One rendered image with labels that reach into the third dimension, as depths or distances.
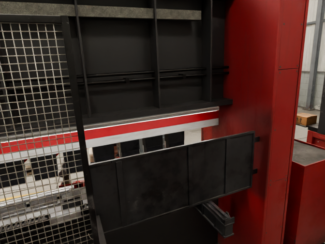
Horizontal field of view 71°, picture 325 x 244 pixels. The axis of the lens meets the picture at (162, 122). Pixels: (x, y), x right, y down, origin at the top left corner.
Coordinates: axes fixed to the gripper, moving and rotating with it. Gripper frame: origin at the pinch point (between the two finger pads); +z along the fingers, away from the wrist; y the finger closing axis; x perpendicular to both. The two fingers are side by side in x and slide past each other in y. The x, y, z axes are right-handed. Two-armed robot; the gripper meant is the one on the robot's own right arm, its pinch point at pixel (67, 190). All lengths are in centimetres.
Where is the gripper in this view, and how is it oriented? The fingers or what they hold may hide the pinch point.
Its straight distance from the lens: 235.0
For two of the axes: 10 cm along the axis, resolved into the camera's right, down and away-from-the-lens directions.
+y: 2.6, -0.5, -9.6
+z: 1.0, 9.9, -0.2
